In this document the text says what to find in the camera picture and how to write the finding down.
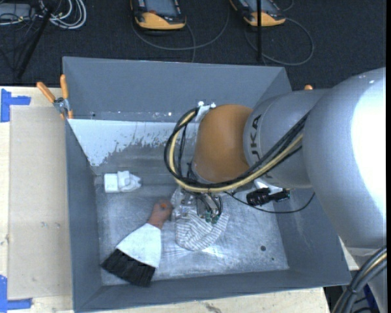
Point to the white striped cloth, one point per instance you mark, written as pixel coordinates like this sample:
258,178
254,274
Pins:
195,235

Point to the white plastic plug adapter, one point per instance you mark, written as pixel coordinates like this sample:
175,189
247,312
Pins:
117,182

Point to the grey metal bin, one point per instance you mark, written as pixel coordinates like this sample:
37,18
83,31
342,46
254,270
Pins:
124,90

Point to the brown cardboard board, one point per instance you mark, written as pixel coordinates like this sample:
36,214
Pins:
36,201

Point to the black cylinder on white bracket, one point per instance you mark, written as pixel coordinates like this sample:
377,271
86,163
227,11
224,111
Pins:
259,197

